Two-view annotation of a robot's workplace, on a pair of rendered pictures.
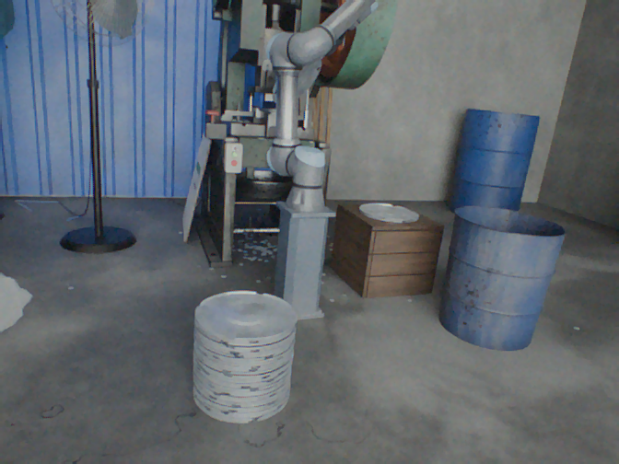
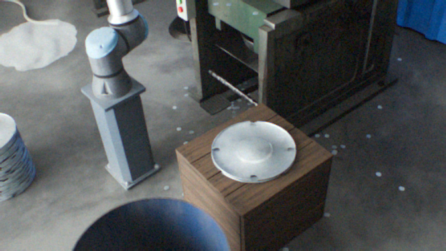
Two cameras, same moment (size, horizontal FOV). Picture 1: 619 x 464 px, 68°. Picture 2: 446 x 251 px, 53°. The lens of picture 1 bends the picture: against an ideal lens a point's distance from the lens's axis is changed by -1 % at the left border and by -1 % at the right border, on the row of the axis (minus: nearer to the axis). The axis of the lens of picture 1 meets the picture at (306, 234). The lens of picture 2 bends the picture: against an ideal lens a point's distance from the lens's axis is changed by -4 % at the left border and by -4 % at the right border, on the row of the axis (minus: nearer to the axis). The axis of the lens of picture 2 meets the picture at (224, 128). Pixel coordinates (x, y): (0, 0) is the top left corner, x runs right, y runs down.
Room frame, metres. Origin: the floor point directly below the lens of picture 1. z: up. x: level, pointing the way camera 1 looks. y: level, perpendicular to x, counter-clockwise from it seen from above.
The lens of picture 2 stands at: (1.84, -1.47, 1.48)
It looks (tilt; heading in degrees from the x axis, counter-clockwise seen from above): 42 degrees down; 76
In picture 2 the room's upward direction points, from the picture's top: 4 degrees counter-clockwise
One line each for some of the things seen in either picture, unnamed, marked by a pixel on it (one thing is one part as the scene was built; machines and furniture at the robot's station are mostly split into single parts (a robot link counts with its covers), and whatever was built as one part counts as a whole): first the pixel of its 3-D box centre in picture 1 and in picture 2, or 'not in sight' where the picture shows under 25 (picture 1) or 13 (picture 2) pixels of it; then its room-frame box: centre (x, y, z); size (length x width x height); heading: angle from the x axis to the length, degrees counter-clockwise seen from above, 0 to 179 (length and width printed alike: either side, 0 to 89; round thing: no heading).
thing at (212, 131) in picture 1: (215, 141); not in sight; (2.23, 0.48, 0.62); 0.10 x 0.06 x 0.20; 111
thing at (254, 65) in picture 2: (262, 193); (278, 46); (2.56, 0.28, 0.31); 0.43 x 0.42 x 0.01; 111
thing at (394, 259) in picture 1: (383, 247); (253, 185); (2.21, -0.39, 0.18); 0.40 x 0.38 x 0.35; 21
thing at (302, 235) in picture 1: (299, 260); (123, 131); (1.78, 0.02, 0.23); 0.19 x 0.19 x 0.45; 25
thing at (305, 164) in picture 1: (308, 165); (105, 50); (1.79, 0.02, 0.62); 0.13 x 0.12 x 0.14; 43
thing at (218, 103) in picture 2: (266, 230); (255, 87); (2.43, 0.22, 0.14); 0.59 x 0.10 x 0.05; 21
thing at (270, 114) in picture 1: (275, 123); not in sight; (2.39, 0.21, 0.72); 0.25 x 0.14 x 0.14; 21
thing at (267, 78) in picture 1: (274, 58); not in sight; (2.52, 0.26, 1.04); 0.17 x 0.15 x 0.30; 21
